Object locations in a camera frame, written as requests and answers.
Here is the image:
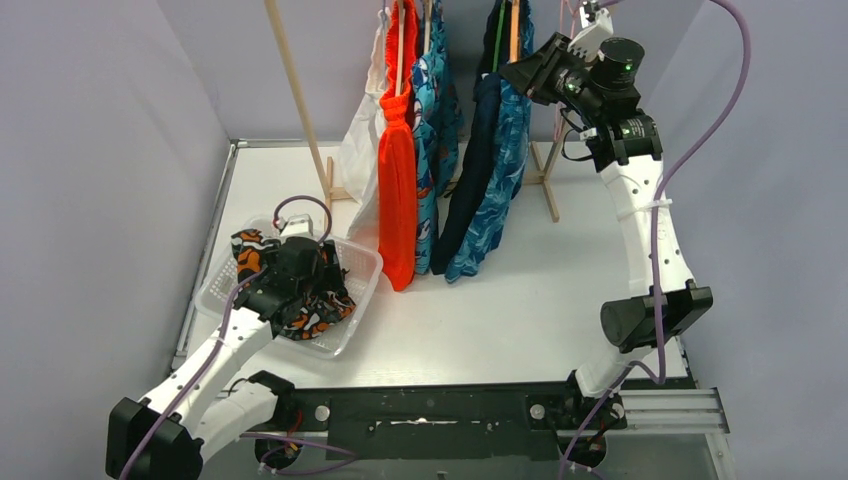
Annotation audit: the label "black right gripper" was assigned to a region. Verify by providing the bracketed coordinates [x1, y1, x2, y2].
[501, 32, 606, 117]

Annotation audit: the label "camouflage orange black shorts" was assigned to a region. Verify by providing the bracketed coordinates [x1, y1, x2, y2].
[231, 229, 357, 341]

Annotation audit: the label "pink wire hanger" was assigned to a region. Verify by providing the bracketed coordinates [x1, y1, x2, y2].
[551, 0, 582, 142]

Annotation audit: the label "blue leaf print shorts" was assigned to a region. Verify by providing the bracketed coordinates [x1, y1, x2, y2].
[453, 1, 534, 283]

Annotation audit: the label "orange wooden hanger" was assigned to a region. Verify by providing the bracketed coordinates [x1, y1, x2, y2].
[508, 0, 521, 63]

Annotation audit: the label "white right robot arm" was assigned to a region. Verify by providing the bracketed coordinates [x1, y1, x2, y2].
[499, 34, 713, 427]

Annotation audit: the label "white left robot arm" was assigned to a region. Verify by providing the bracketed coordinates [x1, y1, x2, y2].
[105, 230, 355, 479]

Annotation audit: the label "green hanger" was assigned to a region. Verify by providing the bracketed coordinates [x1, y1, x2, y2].
[491, 0, 506, 72]

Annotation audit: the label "teal shark print shorts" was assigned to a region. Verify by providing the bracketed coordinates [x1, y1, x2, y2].
[411, 1, 464, 275]

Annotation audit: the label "navy blue shorts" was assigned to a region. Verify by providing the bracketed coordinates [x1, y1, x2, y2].
[431, 1, 510, 283]

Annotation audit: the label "left wooden hanger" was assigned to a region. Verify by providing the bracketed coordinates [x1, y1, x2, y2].
[394, 0, 405, 97]

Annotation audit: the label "orange mesh shorts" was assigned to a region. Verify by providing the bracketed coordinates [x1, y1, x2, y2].
[377, 1, 419, 292]

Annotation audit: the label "white plastic basket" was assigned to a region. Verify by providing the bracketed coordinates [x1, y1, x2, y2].
[195, 217, 382, 359]

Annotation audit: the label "wooden clothes rack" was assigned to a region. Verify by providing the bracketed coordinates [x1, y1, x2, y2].
[262, 0, 620, 224]

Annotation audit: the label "white garment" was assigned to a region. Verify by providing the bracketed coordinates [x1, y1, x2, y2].
[338, 6, 391, 243]

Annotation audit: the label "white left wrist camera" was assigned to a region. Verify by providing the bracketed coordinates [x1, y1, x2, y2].
[278, 214, 314, 238]

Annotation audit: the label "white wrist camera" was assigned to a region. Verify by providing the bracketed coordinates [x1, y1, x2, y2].
[567, 1, 614, 63]
[278, 214, 314, 238]

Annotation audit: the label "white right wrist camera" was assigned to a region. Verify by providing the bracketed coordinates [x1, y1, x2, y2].
[567, 1, 614, 63]

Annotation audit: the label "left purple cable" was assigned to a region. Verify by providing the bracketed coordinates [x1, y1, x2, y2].
[117, 194, 359, 480]

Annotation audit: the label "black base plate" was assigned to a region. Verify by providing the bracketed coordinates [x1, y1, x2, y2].
[249, 379, 628, 473]

